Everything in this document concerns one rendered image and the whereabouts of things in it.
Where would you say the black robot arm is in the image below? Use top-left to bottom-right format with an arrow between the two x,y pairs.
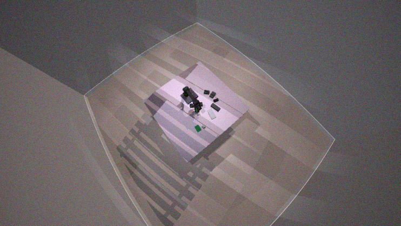
182,87 -> 202,111

